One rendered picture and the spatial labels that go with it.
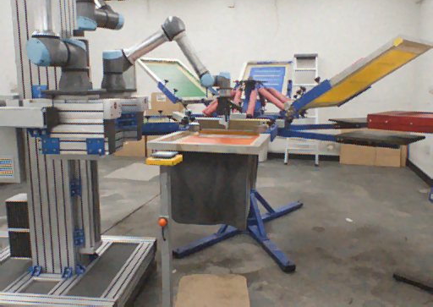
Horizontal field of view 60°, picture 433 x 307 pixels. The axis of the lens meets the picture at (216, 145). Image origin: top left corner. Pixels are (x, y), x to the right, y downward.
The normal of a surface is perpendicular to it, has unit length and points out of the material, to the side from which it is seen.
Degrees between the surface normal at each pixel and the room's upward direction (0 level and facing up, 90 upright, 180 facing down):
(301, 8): 90
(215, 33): 90
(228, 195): 91
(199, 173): 93
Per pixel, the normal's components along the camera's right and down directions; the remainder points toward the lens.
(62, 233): -0.11, 0.16
